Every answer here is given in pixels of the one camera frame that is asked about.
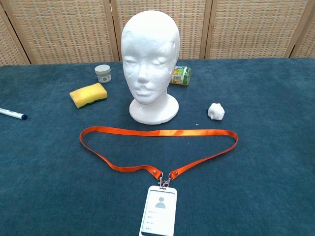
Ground orange lanyard with badge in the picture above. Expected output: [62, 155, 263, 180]
[79, 126, 239, 190]

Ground white badge card holder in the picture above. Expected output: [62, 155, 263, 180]
[139, 185, 178, 236]

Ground white mannequin head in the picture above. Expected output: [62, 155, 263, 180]
[121, 9, 180, 125]

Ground plastic bottle colourful label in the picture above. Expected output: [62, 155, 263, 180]
[171, 65, 192, 86]

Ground small white grey jar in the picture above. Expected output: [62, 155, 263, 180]
[94, 64, 112, 84]

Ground yellow green sponge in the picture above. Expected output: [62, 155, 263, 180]
[69, 82, 108, 109]

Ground blue table mat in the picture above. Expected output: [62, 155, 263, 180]
[0, 58, 315, 236]

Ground woven wooden folding screen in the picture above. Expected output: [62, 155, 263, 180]
[0, 0, 315, 66]

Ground white marker blue cap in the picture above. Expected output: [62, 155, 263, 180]
[0, 107, 28, 121]

